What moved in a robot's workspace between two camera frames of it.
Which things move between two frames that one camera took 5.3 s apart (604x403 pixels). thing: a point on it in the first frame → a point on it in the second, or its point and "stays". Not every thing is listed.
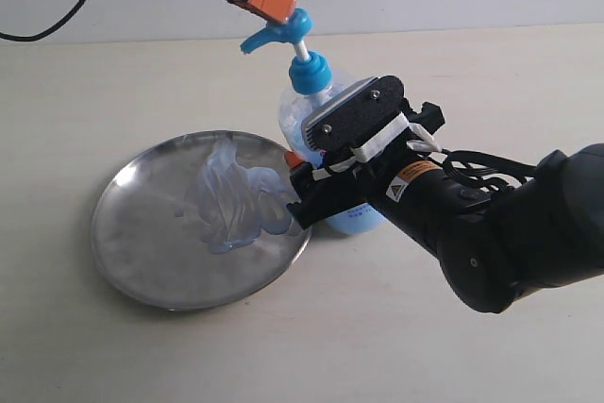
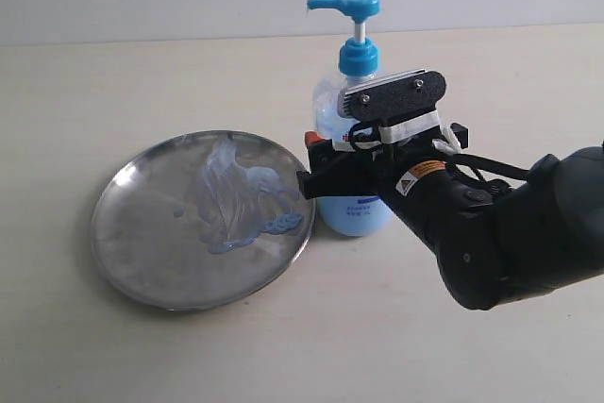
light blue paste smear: [233, 204] stays
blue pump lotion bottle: [314, 85] → [358, 62]
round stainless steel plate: [199, 222] stays
